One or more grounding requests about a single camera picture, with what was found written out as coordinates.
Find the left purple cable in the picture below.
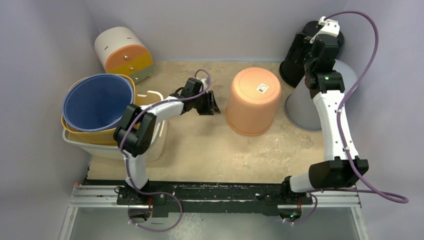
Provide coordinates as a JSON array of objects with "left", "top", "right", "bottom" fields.
[{"left": 118, "top": 68, "right": 212, "bottom": 233}]

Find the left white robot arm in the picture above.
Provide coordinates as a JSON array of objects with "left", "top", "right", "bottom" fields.
[{"left": 113, "top": 76, "right": 221, "bottom": 205}]

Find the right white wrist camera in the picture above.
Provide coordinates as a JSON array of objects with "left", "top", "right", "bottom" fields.
[{"left": 309, "top": 16, "right": 340, "bottom": 44}]

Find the black plastic bin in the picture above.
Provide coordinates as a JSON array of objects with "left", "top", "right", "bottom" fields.
[{"left": 279, "top": 20, "right": 345, "bottom": 87}]

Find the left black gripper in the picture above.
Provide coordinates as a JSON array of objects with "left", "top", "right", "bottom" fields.
[{"left": 192, "top": 91, "right": 220, "bottom": 116}]

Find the grey plastic bin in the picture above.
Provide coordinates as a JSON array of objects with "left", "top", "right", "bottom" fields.
[{"left": 284, "top": 59, "right": 358, "bottom": 132}]

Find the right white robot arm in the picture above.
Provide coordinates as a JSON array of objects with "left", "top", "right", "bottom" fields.
[{"left": 279, "top": 32, "right": 369, "bottom": 204}]

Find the white mesh basket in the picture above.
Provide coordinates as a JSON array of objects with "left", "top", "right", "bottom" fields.
[{"left": 62, "top": 90, "right": 169, "bottom": 163}]

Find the blue plastic bucket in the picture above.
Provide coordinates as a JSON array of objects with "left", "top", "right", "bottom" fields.
[{"left": 62, "top": 73, "right": 135, "bottom": 133}]

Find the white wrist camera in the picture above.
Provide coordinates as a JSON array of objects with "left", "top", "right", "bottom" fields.
[
  {"left": 309, "top": 16, "right": 340, "bottom": 44},
  {"left": 199, "top": 77, "right": 211, "bottom": 93}
]

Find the aluminium mounting rail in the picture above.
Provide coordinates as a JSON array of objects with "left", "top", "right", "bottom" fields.
[{"left": 68, "top": 185, "right": 362, "bottom": 209}]

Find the white drawer container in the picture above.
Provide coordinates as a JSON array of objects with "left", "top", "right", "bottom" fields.
[{"left": 94, "top": 26, "right": 153, "bottom": 84}]

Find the orange capybara bin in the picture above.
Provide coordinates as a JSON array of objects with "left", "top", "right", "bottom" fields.
[{"left": 225, "top": 67, "right": 282, "bottom": 136}]

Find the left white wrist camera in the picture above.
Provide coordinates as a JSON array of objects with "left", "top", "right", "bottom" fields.
[{"left": 199, "top": 77, "right": 211, "bottom": 93}]

